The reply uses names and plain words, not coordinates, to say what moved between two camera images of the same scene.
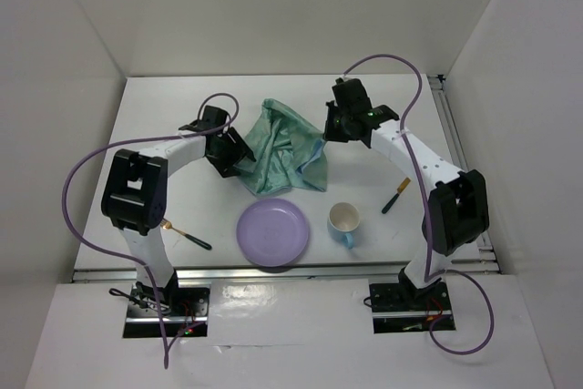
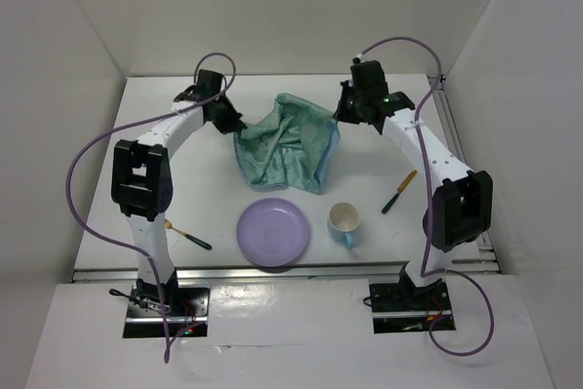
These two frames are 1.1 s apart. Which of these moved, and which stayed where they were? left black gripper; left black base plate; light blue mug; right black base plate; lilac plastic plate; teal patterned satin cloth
Moved: left black gripper; teal patterned satin cloth
Stayed: lilac plastic plate; left black base plate; right black base plate; light blue mug
